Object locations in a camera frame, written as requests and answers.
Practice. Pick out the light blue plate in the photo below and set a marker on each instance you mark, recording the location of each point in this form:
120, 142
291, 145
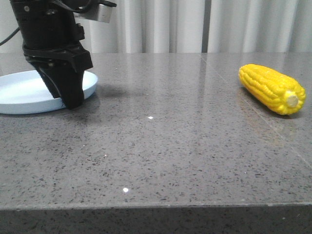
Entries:
25, 93

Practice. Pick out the white curtain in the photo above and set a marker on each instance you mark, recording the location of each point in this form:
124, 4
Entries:
202, 26

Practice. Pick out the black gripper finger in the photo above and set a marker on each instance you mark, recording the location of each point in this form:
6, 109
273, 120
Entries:
68, 83
49, 84

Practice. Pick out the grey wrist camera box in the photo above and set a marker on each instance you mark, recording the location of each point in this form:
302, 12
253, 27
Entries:
100, 10

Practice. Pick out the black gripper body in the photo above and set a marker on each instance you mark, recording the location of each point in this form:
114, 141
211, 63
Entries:
50, 34

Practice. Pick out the yellow corn cob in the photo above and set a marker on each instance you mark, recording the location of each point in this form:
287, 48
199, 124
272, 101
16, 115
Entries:
282, 94

